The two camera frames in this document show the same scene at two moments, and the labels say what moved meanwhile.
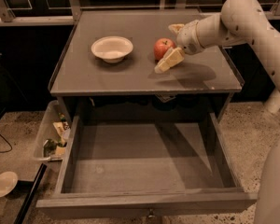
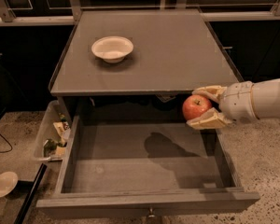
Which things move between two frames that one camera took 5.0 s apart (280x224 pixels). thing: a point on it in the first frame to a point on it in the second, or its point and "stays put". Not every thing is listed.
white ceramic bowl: [112, 49] stays put
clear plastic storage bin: [52, 133] stays put
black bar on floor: [20, 219] stays put
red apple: [161, 46] to [195, 105]
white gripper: [188, 37] to [239, 102]
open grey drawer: [147, 166] stays put
